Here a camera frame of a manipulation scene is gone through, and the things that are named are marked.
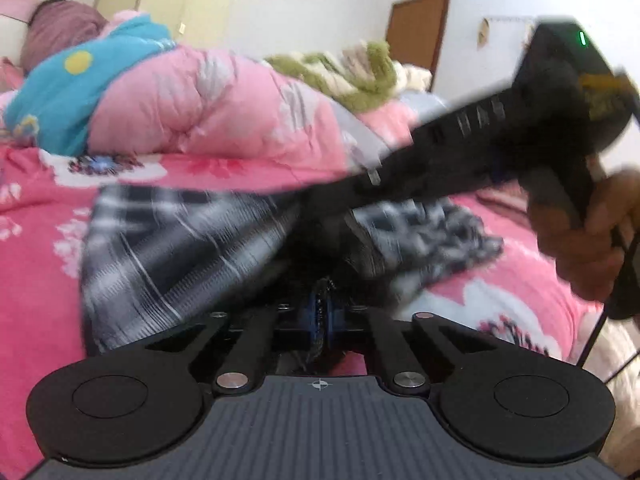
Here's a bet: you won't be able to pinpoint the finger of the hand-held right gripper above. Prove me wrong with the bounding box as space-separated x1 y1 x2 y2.
295 165 396 241

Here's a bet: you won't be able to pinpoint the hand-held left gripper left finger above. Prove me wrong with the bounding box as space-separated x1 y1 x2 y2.
145 280 326 401

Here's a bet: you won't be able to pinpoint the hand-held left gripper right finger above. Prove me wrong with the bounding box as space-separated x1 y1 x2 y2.
325 282 496 401

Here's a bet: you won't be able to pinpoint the black white plaid pants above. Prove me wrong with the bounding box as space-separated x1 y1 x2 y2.
80 182 506 376

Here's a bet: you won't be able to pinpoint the person's right hand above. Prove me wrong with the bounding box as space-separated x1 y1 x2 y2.
529 169 640 302

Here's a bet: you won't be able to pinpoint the green cream fleece blanket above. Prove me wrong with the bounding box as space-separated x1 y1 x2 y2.
262 40 433 113

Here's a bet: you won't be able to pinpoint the pink floral duvet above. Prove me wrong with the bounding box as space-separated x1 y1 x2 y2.
90 45 451 181

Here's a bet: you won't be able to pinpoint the brown wooden door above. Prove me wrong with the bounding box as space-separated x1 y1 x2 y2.
385 0 451 92

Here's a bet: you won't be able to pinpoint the pink floral bed blanket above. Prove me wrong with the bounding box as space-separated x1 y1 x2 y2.
0 145 606 480

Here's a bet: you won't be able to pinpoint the person's beige fleece clothing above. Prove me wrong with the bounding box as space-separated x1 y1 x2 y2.
585 310 640 476

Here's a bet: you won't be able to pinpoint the pink pillow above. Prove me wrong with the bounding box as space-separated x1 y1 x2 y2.
0 57 23 92

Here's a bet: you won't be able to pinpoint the white pink padded headboard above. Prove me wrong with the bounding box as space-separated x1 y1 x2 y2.
0 0 41 68

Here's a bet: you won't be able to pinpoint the black cable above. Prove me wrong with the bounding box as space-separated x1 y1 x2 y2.
577 305 640 382

